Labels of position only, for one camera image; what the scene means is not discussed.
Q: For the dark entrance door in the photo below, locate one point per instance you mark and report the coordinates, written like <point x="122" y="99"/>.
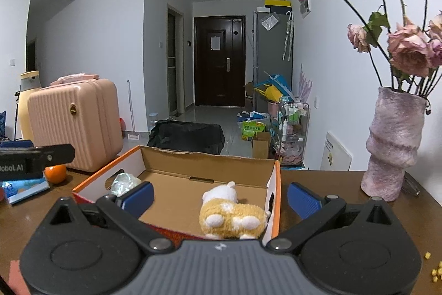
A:
<point x="219" y="61"/>

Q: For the blue tissue pack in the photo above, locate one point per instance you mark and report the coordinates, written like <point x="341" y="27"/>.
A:
<point x="17" y="191"/>

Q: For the yellow white plush toy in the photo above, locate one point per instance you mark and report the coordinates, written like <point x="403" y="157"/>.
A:
<point x="223" y="217"/>

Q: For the small cardboard box on floor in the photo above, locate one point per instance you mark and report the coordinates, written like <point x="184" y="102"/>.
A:
<point x="261" y="145"/>

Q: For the crumpled clear plastic bag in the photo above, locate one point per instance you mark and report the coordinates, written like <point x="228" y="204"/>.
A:
<point x="123" y="183"/>

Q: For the pink sponge block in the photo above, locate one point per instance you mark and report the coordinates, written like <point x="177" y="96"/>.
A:
<point x="15" y="281"/>

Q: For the dried pink roses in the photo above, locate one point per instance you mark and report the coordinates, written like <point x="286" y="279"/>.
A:
<point x="400" y="38"/>

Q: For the yellow bottle with grey cap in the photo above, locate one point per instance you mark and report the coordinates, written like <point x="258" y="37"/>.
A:
<point x="29" y="84"/>

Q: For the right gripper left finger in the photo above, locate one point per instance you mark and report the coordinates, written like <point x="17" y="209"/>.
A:
<point x="123" y="212"/>

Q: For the white panel against wall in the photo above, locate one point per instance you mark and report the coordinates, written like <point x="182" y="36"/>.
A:
<point x="335" y="157"/>

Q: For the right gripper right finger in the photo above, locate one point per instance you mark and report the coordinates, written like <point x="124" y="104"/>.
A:
<point x="317" y="215"/>

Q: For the pink textured vase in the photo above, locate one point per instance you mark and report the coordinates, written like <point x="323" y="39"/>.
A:
<point x="394" y="138"/>

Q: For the wire rack with bottles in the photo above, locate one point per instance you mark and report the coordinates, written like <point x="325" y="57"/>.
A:
<point x="289" y="130"/>

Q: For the scattered yellow corn kernels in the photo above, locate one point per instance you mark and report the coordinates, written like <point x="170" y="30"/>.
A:
<point x="436" y="270"/>

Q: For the pink ribbed suitcase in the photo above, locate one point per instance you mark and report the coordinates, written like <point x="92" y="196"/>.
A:
<point x="83" y="114"/>

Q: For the orange fruit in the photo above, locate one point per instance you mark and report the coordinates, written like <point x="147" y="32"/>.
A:
<point x="56" y="174"/>

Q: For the grey refrigerator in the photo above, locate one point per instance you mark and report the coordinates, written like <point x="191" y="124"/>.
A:
<point x="272" y="44"/>

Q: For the red cardboard box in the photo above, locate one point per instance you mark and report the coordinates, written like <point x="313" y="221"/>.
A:
<point x="180" y="179"/>

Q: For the black bag on floor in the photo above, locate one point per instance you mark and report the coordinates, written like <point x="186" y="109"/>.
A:
<point x="187" y="136"/>

